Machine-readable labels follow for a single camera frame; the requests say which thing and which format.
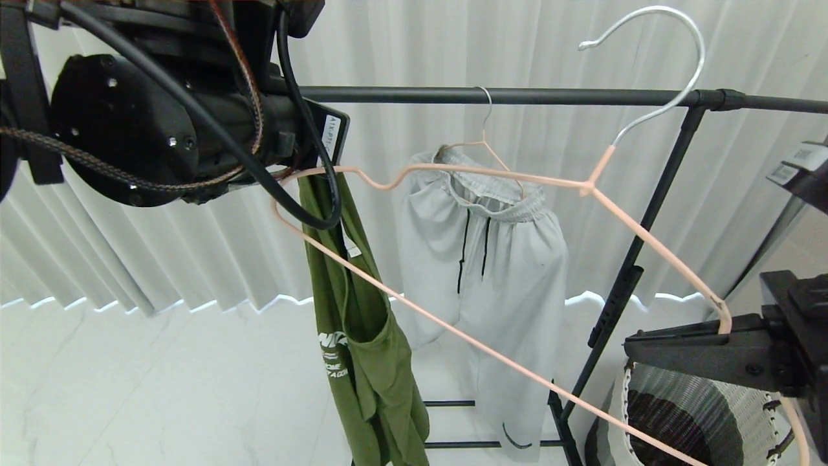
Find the black clothes rack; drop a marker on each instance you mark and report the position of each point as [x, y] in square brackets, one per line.
[550, 97]

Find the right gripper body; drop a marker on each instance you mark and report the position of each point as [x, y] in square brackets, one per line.
[802, 336]

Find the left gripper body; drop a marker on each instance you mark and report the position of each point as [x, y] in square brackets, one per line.
[304, 136]

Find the green garment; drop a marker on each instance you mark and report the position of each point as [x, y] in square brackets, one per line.
[375, 362]

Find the white curtain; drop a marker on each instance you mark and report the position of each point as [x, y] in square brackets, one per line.
[401, 45]

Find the pink clothes hanger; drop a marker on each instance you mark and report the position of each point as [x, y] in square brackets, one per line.
[491, 173]
[483, 139]

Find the white laundry basket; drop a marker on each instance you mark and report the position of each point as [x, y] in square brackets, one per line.
[705, 401]

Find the pale grey shorts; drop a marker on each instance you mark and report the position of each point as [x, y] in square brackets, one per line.
[511, 272]

